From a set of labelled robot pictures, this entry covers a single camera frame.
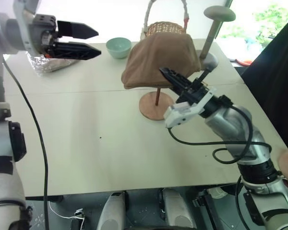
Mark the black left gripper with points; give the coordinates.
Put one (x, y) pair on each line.
(44, 36)

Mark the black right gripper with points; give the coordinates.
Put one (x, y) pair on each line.
(193, 92)

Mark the brown fabric cap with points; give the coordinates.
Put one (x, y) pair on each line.
(163, 57)

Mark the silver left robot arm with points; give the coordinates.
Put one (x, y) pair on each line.
(4, 187)

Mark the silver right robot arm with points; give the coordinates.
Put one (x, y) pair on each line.
(240, 134)

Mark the grey mushroom hat stand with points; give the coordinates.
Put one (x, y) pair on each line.
(212, 36)

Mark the wooden hat stand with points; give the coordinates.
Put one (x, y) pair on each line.
(153, 107)

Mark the clear plastic bag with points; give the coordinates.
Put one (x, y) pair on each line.
(50, 65)

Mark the mint green bowl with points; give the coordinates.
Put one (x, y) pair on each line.
(118, 48)

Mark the red object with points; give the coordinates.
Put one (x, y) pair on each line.
(243, 62)

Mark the black curtain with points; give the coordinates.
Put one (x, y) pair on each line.
(273, 79)

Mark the silver robot leg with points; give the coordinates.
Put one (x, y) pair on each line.
(178, 209)
(111, 212)

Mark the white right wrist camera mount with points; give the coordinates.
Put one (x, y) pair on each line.
(182, 115)

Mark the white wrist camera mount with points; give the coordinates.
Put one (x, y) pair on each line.
(24, 26)
(182, 115)

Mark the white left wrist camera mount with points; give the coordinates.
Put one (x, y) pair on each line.
(24, 26)

